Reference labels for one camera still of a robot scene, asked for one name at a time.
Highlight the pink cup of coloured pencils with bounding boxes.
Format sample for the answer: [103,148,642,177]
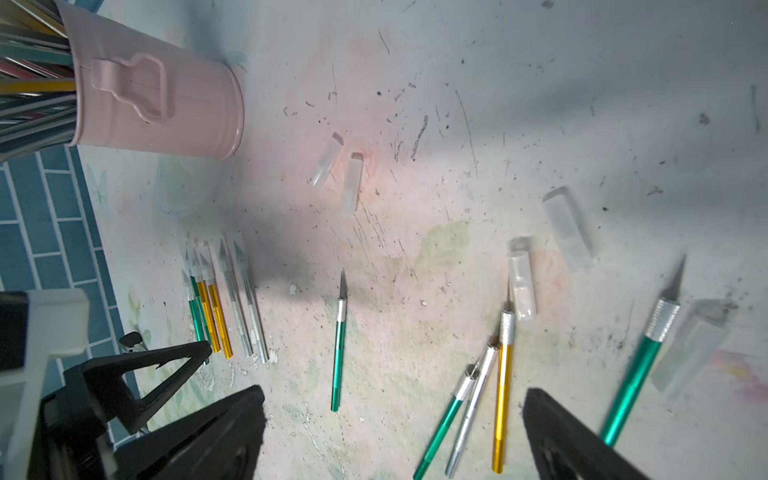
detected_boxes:
[1,1,244,161]

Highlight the dark green carving knife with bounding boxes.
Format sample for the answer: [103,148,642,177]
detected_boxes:
[412,364,478,480]

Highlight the yellow carving knife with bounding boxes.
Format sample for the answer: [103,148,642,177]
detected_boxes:
[491,284,516,474]

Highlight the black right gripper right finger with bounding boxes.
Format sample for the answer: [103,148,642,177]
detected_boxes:
[523,388,647,480]

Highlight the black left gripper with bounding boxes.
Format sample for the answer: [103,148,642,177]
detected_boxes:
[1,289,212,479]

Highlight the silver carving knife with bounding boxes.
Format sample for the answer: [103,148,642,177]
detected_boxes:
[445,336,499,479]

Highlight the yellow knife row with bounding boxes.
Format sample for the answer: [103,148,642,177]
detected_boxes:
[188,246,221,353]
[199,242,233,359]

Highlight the clear protective cap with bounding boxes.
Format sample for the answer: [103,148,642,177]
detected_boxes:
[651,299,736,399]
[309,132,344,188]
[340,152,364,215]
[542,186,593,272]
[509,237,537,321]

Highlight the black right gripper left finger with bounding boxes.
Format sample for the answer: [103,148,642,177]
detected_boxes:
[115,385,266,479]

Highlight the green knife row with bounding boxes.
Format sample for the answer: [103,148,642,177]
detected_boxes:
[330,270,348,412]

